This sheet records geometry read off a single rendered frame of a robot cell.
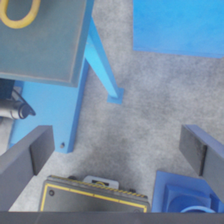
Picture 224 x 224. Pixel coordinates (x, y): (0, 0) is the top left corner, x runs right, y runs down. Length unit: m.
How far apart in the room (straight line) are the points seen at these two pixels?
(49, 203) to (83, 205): 0.23
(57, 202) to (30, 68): 0.98
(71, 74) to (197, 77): 1.28
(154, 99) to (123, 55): 0.48
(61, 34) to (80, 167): 1.21
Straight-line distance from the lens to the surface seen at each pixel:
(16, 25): 0.41
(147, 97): 1.40
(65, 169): 1.52
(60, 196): 1.22
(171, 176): 1.42
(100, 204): 1.16
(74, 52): 0.37
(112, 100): 1.40
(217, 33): 1.33
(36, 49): 0.41
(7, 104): 1.12
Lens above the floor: 1.37
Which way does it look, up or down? 79 degrees down
